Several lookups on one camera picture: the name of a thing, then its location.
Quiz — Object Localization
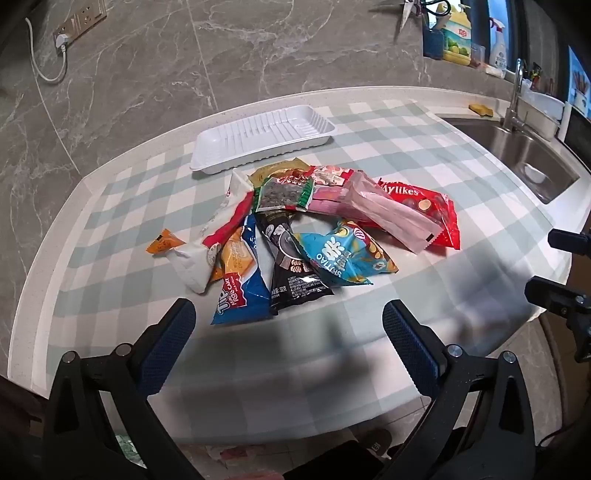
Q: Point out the white plastic tray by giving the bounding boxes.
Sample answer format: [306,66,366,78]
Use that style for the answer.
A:
[191,104,336,176]

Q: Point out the wall power socket panel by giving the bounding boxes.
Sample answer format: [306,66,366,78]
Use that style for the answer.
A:
[52,0,108,47]

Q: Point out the white spray bottle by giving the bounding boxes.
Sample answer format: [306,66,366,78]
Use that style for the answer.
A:
[488,17,509,72]

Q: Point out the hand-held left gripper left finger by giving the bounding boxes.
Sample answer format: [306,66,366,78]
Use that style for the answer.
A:
[44,298,197,480]

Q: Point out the light blue chip packet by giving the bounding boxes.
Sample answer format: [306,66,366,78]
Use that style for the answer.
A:
[292,218,399,288]

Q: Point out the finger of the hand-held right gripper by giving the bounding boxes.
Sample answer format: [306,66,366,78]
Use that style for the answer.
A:
[548,228,591,259]
[525,276,591,363]

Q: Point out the checkered tablecloth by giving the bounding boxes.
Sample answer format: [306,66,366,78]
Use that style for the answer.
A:
[58,98,575,446]

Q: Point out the yellow detergent bottle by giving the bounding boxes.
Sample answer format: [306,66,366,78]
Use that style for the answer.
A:
[442,2,472,66]

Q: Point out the blue roll cake packet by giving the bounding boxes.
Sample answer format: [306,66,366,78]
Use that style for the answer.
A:
[210,215,273,325]

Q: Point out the pink snack packet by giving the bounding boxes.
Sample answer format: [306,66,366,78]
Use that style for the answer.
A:
[306,185,354,217]

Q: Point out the blue holder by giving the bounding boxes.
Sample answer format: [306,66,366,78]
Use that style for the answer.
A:
[423,28,445,60]

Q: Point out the small orange snack packet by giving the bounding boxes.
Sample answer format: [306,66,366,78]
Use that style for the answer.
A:
[146,229,186,256]

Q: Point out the white plastic basin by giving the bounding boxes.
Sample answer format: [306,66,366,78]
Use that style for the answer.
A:
[519,90,566,141]

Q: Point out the white and red snack packet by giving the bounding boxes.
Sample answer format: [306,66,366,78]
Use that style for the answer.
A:
[171,168,256,295]

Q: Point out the pale pink translucent packet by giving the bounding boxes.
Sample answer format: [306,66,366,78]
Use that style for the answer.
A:
[342,172,443,254]

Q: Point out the gold wafer packet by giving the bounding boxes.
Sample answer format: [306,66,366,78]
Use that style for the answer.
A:
[248,158,319,185]

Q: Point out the red chocolate packet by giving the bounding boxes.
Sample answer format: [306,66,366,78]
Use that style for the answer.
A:
[355,178,461,250]

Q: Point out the white power cable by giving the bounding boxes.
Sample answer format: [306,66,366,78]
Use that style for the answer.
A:
[25,17,70,84]

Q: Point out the green seed packet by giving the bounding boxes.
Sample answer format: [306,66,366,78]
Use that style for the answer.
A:
[255,176,315,213]

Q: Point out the grey slipper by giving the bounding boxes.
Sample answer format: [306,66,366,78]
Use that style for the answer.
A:
[359,428,394,460]

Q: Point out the steel sink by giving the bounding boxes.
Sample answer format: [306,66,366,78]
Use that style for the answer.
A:
[441,116,581,205]

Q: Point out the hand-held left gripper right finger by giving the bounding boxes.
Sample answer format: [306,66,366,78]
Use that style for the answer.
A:
[382,299,550,480]

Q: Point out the black nut snack packet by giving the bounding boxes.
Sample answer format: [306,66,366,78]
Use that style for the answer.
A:
[254,210,334,316]

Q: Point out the metal kitchen scissors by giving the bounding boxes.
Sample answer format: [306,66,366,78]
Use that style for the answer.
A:
[374,0,423,45]

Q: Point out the metal faucet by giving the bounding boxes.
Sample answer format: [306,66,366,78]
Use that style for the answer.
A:
[502,58,529,132]

